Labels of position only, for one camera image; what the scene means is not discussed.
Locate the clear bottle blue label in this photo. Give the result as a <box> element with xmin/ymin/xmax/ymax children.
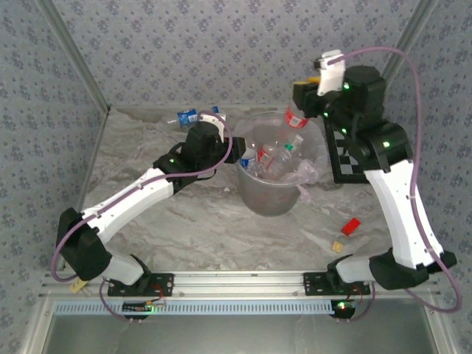
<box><xmin>239</xmin><ymin>147</ymin><xmax>259</xmax><ymax>173</ymax></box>
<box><xmin>165</xmin><ymin>105</ymin><xmax>222</xmax><ymax>128</ymax></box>

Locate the clear plastic bucket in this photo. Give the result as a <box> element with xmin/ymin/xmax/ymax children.
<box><xmin>234</xmin><ymin>111</ymin><xmax>322</xmax><ymax>218</ymax></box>

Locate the black and white chessboard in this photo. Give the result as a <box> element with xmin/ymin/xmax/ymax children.
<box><xmin>324</xmin><ymin>117</ymin><xmax>373</xmax><ymax>185</ymax></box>

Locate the red plastic block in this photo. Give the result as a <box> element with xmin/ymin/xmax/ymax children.
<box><xmin>341</xmin><ymin>217</ymin><xmax>361</xmax><ymax>237</ymax></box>

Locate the small circuit board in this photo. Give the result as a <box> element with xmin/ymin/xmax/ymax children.
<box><xmin>330</xmin><ymin>299</ymin><xmax>357</xmax><ymax>318</ymax></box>
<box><xmin>122</xmin><ymin>300</ymin><xmax>154</xmax><ymax>314</ymax></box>

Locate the grey metal panel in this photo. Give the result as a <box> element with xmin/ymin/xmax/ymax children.
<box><xmin>36</xmin><ymin>313</ymin><xmax>443</xmax><ymax>354</ymax></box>

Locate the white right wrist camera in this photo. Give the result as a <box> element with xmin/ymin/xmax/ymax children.
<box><xmin>313</xmin><ymin>49</ymin><xmax>347</xmax><ymax>97</ymax></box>

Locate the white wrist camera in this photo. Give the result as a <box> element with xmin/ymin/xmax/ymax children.
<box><xmin>313</xmin><ymin>49</ymin><xmax>347</xmax><ymax>97</ymax></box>
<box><xmin>198</xmin><ymin>112</ymin><xmax>226</xmax><ymax>139</ymax></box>

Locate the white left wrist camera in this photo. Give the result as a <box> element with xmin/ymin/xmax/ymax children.
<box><xmin>198</xmin><ymin>112</ymin><xmax>226</xmax><ymax>139</ymax></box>

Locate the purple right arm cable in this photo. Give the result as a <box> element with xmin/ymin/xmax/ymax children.
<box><xmin>330</xmin><ymin>46</ymin><xmax>464</xmax><ymax>314</ymax></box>

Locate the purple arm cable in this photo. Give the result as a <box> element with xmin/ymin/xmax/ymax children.
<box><xmin>330</xmin><ymin>46</ymin><xmax>464</xmax><ymax>314</ymax></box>
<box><xmin>50</xmin><ymin>111</ymin><xmax>234</xmax><ymax>283</ymax></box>

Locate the aluminium frame post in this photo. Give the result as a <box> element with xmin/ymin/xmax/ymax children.
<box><xmin>35</xmin><ymin>0</ymin><xmax>111</xmax><ymax>111</ymax></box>
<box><xmin>368</xmin><ymin>0</ymin><xmax>442</xmax><ymax>110</ymax></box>

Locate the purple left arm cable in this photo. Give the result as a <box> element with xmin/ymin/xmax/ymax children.
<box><xmin>50</xmin><ymin>111</ymin><xmax>234</xmax><ymax>283</ymax></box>

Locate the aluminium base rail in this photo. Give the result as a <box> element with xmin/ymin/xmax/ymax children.
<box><xmin>40</xmin><ymin>271</ymin><xmax>442</xmax><ymax>299</ymax></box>

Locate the slotted grey cable duct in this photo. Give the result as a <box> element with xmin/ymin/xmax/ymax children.
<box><xmin>54</xmin><ymin>299</ymin><xmax>333</xmax><ymax>316</ymax></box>

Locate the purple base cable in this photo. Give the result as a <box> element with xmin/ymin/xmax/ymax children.
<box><xmin>100</xmin><ymin>278</ymin><xmax>145</xmax><ymax>325</ymax></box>
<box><xmin>337</xmin><ymin>280</ymin><xmax>377</xmax><ymax>325</ymax></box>

